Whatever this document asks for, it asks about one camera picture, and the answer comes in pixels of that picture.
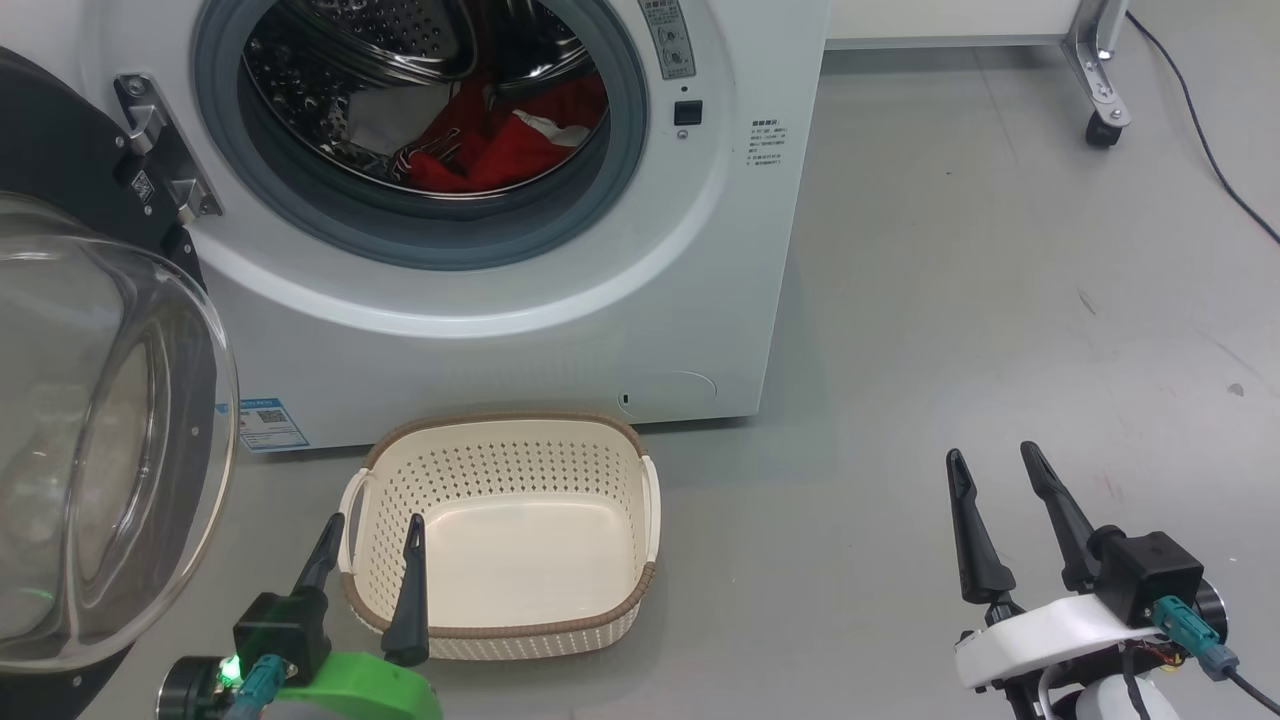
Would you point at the black round glass washer door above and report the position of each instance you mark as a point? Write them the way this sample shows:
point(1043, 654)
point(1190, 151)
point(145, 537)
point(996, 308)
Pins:
point(100, 400)

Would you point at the grey warning label sticker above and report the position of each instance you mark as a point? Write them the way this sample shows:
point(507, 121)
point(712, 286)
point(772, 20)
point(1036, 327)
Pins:
point(668, 40)

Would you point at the blue energy label sticker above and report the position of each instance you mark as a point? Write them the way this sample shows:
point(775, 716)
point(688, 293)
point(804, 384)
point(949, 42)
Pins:
point(272, 425)

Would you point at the round white service flap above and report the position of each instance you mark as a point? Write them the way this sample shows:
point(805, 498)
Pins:
point(670, 395)

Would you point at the white cabinet panel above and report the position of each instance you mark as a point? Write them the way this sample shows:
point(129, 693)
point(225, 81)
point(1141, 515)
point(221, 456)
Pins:
point(950, 20)

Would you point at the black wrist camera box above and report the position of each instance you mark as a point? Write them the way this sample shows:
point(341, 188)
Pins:
point(280, 630)
point(1150, 575)

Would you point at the metal washing machine door hinge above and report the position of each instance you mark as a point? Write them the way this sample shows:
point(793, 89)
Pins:
point(150, 120)

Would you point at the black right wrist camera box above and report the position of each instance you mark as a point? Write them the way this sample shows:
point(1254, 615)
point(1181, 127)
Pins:
point(1150, 575)

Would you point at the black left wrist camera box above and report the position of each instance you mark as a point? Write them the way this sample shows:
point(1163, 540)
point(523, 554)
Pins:
point(280, 630)

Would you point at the red shorts white trim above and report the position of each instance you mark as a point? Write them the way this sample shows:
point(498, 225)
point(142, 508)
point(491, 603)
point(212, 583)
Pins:
point(560, 140)

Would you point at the silver metal cabinet leg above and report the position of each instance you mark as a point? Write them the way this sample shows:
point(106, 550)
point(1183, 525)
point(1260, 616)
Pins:
point(1095, 70)

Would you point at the cream perforated basket brown rim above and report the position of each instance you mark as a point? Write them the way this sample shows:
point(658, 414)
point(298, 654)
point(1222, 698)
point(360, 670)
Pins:
point(540, 540)

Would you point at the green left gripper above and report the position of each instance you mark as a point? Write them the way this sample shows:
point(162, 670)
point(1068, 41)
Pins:
point(360, 690)

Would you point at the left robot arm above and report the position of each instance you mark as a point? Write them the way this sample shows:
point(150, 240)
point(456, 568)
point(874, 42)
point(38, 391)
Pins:
point(185, 690)

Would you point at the white front-load washing machine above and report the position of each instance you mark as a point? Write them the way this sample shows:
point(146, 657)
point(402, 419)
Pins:
point(600, 330)

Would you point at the black caster wheel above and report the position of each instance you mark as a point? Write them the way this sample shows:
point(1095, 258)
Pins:
point(1103, 132)

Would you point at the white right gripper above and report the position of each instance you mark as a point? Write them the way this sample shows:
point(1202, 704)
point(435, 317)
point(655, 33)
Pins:
point(1040, 635)

